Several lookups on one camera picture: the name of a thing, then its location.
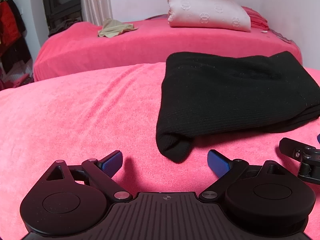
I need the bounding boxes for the pale pink curtain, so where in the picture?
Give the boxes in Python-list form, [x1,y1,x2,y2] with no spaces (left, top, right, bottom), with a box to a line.
[79,0,113,27]

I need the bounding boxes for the dark window frame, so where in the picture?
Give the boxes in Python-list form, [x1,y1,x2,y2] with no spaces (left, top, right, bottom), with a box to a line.
[41,0,84,37]

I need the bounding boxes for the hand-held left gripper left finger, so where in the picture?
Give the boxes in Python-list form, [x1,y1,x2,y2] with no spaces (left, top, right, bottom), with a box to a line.
[46,150,133,202]

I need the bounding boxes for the pink bed blanket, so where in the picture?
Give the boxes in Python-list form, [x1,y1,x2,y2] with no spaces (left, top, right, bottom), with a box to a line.
[0,62,320,240]

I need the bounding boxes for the beige crumpled cloth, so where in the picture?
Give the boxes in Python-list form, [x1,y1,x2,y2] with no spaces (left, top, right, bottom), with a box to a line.
[98,18,139,39]

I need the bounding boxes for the hanging clothes on rack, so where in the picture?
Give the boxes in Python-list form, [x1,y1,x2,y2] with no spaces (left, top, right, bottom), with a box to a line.
[0,0,33,73]

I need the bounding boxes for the pale pink embossed pillow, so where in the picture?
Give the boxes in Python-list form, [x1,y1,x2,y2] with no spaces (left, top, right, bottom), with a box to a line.
[167,0,251,33]

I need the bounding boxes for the black pants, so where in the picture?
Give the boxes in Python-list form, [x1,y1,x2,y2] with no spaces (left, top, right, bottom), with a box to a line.
[155,51,320,163]

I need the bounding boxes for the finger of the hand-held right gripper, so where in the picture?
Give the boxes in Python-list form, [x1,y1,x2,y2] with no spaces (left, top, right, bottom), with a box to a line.
[279,137,320,183]

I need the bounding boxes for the folded red blanket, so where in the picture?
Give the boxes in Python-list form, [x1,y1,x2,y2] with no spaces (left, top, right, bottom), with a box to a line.
[241,6,270,30]

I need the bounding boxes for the grey purple cloth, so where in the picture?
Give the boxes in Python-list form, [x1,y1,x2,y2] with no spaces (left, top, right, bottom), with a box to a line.
[271,29,293,45]

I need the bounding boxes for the pink covered bed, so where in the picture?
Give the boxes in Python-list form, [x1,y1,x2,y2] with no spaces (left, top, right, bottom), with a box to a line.
[33,17,303,82]

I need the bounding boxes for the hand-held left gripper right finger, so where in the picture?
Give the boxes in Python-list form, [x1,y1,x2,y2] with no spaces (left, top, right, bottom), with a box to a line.
[199,149,288,203]

